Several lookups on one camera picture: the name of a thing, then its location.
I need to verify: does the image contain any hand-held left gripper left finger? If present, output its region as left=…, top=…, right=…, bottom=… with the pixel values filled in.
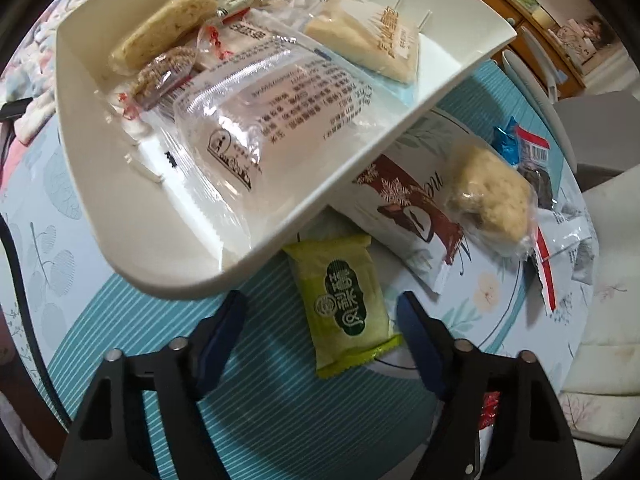
left=55, top=290, right=247, bottom=480

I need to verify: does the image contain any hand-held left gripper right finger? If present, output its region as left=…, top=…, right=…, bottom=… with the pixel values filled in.
left=396, top=291, right=583, bottom=480

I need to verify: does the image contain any green snack packet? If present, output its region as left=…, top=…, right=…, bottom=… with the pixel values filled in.
left=282, top=234, right=405, bottom=380

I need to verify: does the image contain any white brown snowflake packet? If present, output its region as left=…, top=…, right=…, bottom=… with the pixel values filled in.
left=327, top=152, right=468, bottom=295

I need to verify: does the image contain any white plastic storage bin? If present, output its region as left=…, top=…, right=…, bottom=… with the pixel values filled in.
left=54, top=0, right=518, bottom=301

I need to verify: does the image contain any puffed rice cake packet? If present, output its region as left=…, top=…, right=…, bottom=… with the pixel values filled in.
left=444, top=141, right=541, bottom=260

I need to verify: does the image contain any grey white snack packet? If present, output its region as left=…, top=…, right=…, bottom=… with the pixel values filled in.
left=530, top=207, right=596, bottom=313

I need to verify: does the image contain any red dark snack packet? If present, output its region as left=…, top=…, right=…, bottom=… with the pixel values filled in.
left=514, top=126, right=555, bottom=211

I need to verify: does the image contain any blue candy wrapper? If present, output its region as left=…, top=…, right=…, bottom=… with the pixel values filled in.
left=491, top=116, right=523, bottom=166

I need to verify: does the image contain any large clear bread packet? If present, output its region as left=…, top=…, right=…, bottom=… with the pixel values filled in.
left=135, top=10, right=416, bottom=261

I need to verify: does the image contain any yellow cake packet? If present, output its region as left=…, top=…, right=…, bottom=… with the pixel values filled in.
left=287, top=0, right=421, bottom=83

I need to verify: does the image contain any small white stick packet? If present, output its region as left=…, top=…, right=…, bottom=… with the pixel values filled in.
left=215, top=0, right=281, bottom=16

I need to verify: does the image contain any white leaf print curtain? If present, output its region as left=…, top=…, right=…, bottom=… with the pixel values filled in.
left=557, top=165, right=640, bottom=456

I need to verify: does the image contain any grey office chair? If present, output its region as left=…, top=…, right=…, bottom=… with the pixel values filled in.
left=500, top=25, right=640, bottom=196

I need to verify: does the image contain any floral fleece blanket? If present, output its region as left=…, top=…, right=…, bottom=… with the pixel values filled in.
left=0, top=0, right=126, bottom=146

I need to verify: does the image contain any wooden desk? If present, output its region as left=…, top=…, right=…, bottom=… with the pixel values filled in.
left=440, top=0, right=601, bottom=101

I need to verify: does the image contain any cardboard box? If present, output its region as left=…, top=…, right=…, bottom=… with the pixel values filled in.
left=559, top=24, right=597, bottom=65

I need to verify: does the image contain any doll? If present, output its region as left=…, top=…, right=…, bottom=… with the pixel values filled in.
left=584, top=16, right=609, bottom=42

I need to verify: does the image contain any black cable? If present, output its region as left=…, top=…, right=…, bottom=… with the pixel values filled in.
left=0, top=217, right=71, bottom=431

